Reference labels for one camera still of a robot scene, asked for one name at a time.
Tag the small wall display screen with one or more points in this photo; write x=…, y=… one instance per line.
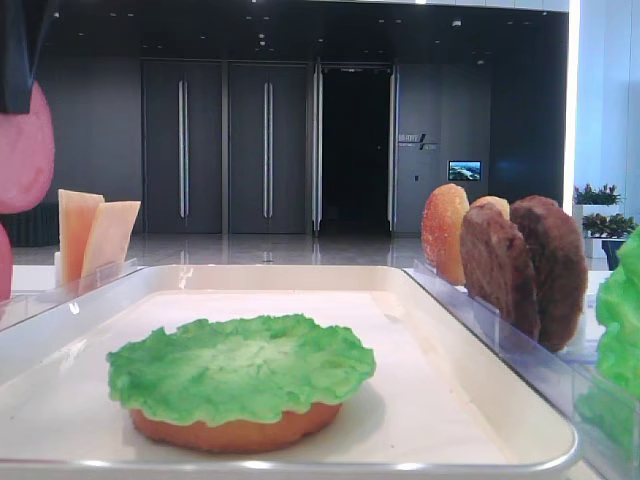
x=464, y=170

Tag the middle dark double door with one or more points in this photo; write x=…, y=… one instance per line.
x=267, y=149

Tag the clear acrylic food rack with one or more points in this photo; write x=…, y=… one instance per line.
x=560, y=378
x=38, y=291

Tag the right yellow cheese slice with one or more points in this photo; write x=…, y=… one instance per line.
x=110, y=234

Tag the brown meat patty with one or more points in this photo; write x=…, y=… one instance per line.
x=498, y=268
x=556, y=250

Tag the rear brown meat patty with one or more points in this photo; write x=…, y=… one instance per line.
x=556, y=250

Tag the orange bread slice on tray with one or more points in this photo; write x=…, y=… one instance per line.
x=239, y=436

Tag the dark double door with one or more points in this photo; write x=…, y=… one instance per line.
x=183, y=147
x=267, y=149

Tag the white pusher block behind cheese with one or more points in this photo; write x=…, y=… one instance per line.
x=59, y=270

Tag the upper flower planter box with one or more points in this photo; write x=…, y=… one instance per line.
x=588, y=200

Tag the left orange cheese slice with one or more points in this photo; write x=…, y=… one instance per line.
x=76, y=214

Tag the front brown meat patty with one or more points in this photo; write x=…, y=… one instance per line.
x=498, y=268

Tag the clear acrylic right food rack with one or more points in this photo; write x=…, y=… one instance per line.
x=560, y=378

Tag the open glass door frame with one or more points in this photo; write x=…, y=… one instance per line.
x=355, y=142

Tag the orange sugared bread slice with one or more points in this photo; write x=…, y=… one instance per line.
x=440, y=231

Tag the left dark double door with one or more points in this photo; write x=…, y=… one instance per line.
x=183, y=147

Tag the clear acrylic left food rack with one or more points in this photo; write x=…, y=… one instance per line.
x=38, y=291

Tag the white rectangular serving tray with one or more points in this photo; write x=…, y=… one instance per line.
x=440, y=406

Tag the lower flower planter box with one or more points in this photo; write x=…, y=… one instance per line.
x=598, y=227

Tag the tan bread slice behind patties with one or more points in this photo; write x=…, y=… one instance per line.
x=500, y=203

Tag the flower planter box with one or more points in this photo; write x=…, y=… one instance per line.
x=598, y=227
x=588, y=200

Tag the green lettuce in right rack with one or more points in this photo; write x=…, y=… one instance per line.
x=617, y=350

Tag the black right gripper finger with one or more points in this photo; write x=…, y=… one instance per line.
x=23, y=29

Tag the green lettuce leaf on bread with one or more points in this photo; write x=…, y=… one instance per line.
x=253, y=369

